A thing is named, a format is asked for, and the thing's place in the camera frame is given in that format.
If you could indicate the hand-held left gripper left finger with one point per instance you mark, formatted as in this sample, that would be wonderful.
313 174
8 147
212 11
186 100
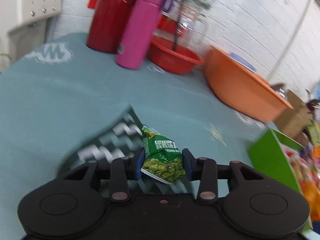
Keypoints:
138 165

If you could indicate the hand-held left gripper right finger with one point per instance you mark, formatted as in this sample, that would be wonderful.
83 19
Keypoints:
187 165

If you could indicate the green pea snack packet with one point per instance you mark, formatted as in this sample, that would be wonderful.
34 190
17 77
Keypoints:
162 160

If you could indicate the green cardboard box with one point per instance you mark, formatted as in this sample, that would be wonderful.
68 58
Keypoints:
270 160

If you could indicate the orange plastic tub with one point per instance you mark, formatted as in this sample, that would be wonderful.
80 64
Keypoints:
237 87

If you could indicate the teal printed tablecloth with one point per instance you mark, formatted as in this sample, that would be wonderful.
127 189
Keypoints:
75 92

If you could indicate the red plastic basin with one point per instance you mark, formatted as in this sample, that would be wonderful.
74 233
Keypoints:
172 60

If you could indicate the brown cardboard box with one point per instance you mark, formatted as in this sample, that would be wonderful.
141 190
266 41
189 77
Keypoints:
295 120

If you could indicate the blue lid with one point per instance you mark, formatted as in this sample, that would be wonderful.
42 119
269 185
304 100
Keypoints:
241 60

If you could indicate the metal kettle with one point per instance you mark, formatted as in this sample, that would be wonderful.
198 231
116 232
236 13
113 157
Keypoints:
278 90

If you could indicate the dark stirring stick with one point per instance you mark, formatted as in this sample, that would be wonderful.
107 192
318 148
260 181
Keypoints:
176 40

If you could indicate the orange yellow snack packet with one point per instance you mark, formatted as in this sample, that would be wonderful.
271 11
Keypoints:
311 197

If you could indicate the pink thermos bottle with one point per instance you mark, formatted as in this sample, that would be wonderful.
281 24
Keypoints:
140 30

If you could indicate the purple leaf plant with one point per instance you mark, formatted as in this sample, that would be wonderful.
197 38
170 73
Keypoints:
312 105

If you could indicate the glass pitcher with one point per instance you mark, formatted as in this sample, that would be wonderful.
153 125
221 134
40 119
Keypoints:
195 22

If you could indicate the red thermos jug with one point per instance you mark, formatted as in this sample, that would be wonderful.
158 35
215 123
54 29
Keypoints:
107 17

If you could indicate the white machine with grey screen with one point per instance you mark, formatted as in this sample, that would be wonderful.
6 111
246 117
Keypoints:
25 5

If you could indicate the white wall pipe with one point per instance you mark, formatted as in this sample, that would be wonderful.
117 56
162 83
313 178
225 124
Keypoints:
288 42

